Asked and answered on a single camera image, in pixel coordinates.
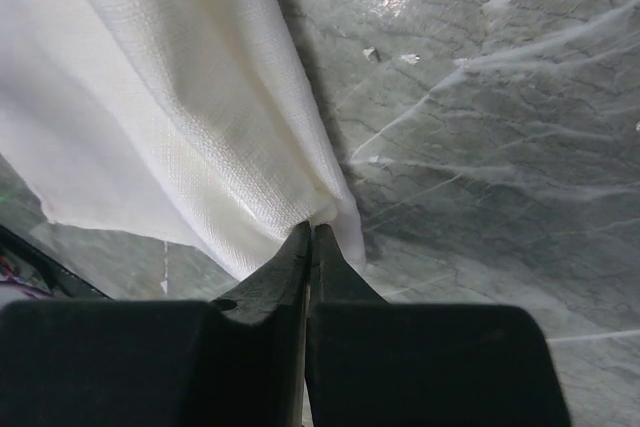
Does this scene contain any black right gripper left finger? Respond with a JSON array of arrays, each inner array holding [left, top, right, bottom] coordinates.
[[1, 223, 311, 426]]

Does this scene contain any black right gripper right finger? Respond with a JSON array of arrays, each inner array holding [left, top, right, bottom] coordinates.
[[306, 225, 570, 426]]

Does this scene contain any white cloth napkin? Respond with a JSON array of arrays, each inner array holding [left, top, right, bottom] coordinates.
[[1, 0, 366, 279]]

